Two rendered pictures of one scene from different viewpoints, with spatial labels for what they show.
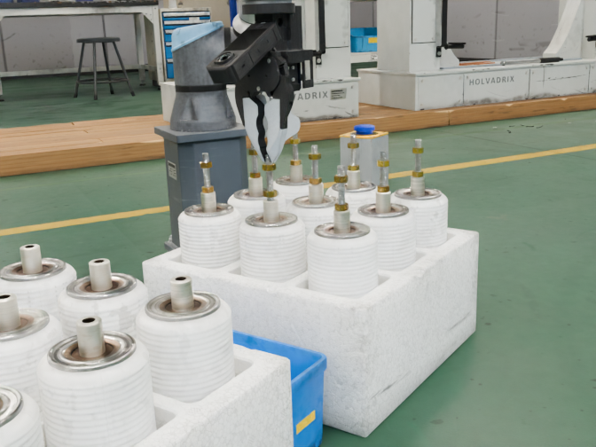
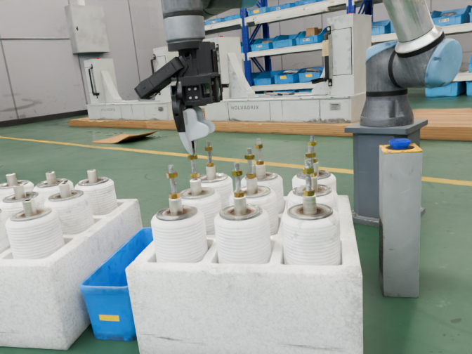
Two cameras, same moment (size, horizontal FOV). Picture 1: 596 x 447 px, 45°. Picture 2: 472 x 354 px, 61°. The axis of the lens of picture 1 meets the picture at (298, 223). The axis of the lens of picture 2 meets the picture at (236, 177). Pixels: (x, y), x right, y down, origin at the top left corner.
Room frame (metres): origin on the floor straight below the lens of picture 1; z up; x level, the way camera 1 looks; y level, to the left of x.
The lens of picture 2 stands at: (0.78, -0.74, 0.49)
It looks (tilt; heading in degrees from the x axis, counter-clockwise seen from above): 14 degrees down; 69
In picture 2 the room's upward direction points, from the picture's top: 5 degrees counter-clockwise
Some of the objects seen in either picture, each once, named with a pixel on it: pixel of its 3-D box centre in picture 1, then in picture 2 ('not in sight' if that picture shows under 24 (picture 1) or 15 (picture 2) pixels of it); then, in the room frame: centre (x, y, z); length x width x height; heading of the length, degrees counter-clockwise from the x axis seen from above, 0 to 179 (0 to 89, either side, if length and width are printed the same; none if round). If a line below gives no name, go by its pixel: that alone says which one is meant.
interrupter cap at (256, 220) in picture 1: (271, 220); (197, 193); (0.99, 0.04, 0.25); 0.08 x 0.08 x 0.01
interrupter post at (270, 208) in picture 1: (270, 211); (196, 187); (0.99, 0.04, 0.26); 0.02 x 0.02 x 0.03
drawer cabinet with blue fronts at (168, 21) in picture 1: (179, 47); not in sight; (6.83, 1.03, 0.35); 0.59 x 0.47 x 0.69; 26
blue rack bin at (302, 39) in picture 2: not in sight; (314, 36); (4.28, 4.54, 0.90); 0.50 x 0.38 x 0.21; 27
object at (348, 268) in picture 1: (343, 294); (182, 259); (0.93, -0.06, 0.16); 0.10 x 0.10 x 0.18
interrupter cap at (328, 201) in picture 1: (316, 202); (252, 192); (1.09, -0.03, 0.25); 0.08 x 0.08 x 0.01
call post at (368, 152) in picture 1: (364, 213); (398, 222); (1.37, -0.13, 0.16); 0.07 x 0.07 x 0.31; 55
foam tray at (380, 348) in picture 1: (318, 298); (258, 265); (1.09, -0.03, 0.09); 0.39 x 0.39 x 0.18; 55
